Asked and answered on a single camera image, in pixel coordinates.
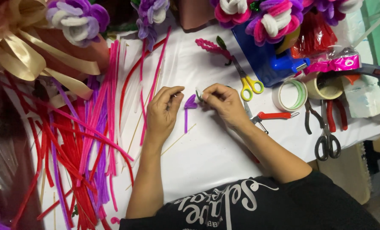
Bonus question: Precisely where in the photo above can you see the gold satin ribbon bow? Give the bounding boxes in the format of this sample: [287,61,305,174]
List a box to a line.
[0,0,102,100]

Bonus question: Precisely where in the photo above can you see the cellophane wrapped dark red bouquet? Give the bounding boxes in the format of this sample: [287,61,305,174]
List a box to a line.
[0,68,46,230]

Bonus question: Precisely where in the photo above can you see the white tape roll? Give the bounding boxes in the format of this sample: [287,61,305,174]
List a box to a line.
[272,79,308,112]

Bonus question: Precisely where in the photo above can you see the blue tape dispenser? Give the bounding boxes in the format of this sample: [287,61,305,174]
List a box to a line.
[231,21,311,88]

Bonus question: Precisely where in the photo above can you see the purple pipe cleaner petal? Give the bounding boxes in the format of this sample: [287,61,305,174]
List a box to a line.
[184,94,199,134]

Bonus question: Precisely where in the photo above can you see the yellow handled scissors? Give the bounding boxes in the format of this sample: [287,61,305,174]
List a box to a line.
[231,56,265,102]

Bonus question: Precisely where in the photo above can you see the pink white purple pipe cleaner flower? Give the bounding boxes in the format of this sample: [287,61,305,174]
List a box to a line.
[245,0,304,47]

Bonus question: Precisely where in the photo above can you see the thin bamboo skewer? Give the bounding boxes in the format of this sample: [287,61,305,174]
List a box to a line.
[121,69,162,174]
[160,124,197,157]

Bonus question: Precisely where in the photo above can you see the grey blue glue gun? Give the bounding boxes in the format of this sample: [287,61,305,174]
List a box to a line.
[317,63,380,89]

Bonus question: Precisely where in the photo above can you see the green pipe cleaner leaf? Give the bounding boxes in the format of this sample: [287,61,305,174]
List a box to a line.
[216,35,232,66]

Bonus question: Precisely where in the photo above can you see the small purple pipe cleaner flower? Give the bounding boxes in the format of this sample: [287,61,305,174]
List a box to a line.
[130,0,171,52]

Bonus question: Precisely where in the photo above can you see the purple white flower with pink edge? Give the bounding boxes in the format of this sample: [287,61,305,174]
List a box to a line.
[304,0,365,27]

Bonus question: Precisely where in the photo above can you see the pile of mixed colour pipe cleaners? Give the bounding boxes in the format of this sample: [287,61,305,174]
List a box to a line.
[3,26,173,230]

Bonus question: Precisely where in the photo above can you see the bag of red pipe cleaners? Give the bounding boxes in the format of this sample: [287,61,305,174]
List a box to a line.
[290,11,339,60]

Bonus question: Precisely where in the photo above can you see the yellow tape roll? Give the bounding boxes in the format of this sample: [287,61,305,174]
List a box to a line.
[274,26,301,55]

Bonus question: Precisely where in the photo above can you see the person's black printed shirt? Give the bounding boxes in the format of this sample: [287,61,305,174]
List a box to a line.
[119,169,380,230]

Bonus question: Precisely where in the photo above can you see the twisted pink pipe cleaner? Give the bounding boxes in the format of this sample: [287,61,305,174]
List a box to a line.
[195,38,234,61]

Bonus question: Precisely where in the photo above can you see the red handled pliers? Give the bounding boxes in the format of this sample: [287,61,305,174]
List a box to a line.
[325,99,349,133]

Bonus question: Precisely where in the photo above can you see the black handled scissors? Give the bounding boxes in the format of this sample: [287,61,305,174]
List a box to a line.
[314,99,342,161]

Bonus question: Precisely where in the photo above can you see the dusty pink bouquet wrapping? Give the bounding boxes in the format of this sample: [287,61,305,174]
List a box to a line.
[33,28,111,82]

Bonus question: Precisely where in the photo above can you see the black handled pliers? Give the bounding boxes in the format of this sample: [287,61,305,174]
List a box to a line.
[304,99,325,135]

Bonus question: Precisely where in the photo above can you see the pink foil packet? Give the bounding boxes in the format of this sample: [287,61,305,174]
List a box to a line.
[303,48,363,76]

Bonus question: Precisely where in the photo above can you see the beige masking tape roll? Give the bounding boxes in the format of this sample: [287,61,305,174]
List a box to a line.
[304,72,344,100]

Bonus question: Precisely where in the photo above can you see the tall white foam block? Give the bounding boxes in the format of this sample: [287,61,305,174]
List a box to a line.
[333,9,374,64]

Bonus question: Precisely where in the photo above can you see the red handled cutter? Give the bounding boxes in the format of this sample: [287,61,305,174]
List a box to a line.
[243,101,300,135]

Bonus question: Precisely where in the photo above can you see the brown pink wrapped pot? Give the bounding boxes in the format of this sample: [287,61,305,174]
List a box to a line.
[176,0,217,31]

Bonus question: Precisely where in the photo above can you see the person's left hand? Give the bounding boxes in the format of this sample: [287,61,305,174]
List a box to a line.
[145,85,185,143]

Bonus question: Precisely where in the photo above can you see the person's right hand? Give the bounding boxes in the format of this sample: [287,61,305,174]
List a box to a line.
[201,83,252,129]

